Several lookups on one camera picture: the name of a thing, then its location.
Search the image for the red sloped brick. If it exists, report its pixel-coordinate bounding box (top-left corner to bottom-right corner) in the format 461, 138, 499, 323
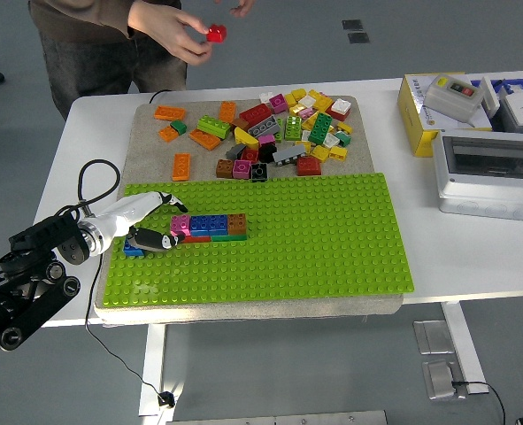
205, 23, 228, 44

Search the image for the grey narrow long brick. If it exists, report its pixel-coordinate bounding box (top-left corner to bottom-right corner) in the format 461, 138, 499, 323
272, 144, 307, 168

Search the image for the red long brick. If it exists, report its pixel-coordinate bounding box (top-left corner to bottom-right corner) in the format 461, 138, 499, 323
238, 103, 273, 125

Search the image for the grey push-button switch box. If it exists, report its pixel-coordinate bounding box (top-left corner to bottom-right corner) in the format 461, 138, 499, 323
422, 74, 483, 126

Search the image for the grey-brown mat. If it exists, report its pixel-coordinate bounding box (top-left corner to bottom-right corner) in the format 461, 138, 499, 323
93, 95, 404, 327

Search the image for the white enclosure with clear lid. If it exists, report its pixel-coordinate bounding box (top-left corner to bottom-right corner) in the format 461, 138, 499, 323
432, 127, 523, 222

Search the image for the person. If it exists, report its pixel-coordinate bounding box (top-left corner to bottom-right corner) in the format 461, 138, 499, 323
28, 0, 189, 120

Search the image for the green studded baseplate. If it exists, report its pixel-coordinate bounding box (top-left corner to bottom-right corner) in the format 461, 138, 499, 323
101, 171, 416, 310

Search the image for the blue long brick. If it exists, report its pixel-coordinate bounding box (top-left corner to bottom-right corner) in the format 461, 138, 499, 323
188, 214, 230, 237

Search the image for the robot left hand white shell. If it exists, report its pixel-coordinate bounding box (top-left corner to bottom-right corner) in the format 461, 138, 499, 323
93, 190, 189, 256

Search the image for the white table leg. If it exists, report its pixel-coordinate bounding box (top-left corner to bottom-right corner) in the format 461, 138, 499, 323
137, 322, 167, 417
440, 302, 490, 395

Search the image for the person's right hand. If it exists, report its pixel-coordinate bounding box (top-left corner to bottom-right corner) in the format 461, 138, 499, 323
127, 0, 214, 68

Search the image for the lime green long brick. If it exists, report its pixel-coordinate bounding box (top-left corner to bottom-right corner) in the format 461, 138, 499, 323
196, 113, 233, 140

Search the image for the red square brick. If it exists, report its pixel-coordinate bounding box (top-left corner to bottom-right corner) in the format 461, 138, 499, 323
296, 155, 323, 177

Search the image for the person's left hand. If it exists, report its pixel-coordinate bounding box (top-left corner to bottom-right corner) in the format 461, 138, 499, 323
228, 0, 258, 19

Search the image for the long metal floor plate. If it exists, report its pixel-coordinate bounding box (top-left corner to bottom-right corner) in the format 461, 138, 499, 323
165, 409, 389, 425

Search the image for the yellow cardboard box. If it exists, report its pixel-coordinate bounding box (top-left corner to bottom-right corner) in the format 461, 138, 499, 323
396, 73, 495, 158

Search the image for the white plastic part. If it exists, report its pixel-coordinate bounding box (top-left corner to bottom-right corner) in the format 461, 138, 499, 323
481, 75, 504, 120

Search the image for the black floor cable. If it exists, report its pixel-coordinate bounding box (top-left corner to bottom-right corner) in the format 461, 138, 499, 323
450, 379, 508, 425

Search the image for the dark green long brick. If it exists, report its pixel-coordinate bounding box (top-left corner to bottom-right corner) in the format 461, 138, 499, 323
307, 112, 335, 145

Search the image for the thin black cable with plug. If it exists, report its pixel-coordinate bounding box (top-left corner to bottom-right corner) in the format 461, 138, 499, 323
84, 89, 174, 407

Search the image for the orange long brick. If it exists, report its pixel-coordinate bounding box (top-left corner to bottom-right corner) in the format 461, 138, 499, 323
153, 104, 187, 121
219, 100, 237, 125
172, 152, 192, 182
188, 127, 222, 151

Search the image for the blue square brick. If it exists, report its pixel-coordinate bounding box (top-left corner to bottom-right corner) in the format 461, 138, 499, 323
122, 237, 146, 258

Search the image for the red brick with white top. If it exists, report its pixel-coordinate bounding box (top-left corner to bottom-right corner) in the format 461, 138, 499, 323
325, 97, 351, 121

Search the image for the yellow curved brick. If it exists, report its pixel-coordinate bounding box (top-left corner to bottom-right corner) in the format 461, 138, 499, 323
233, 126, 261, 151

